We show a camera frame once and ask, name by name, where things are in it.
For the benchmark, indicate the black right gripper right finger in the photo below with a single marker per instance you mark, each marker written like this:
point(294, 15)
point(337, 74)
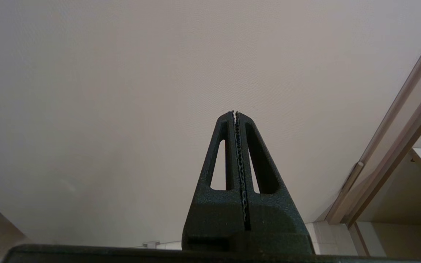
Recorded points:
point(276, 219)

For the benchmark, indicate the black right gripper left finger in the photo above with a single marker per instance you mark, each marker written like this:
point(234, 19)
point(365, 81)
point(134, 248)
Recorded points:
point(214, 219)

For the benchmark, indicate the grey metal door stopper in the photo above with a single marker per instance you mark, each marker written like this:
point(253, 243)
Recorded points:
point(151, 244)

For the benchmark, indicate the cream white door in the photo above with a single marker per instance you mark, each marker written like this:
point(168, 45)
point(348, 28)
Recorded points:
point(159, 91)

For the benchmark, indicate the beige open shelf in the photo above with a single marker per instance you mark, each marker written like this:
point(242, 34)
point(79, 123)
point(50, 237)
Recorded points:
point(408, 197)

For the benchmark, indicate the brown door frame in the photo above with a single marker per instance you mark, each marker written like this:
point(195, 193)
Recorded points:
point(397, 138)

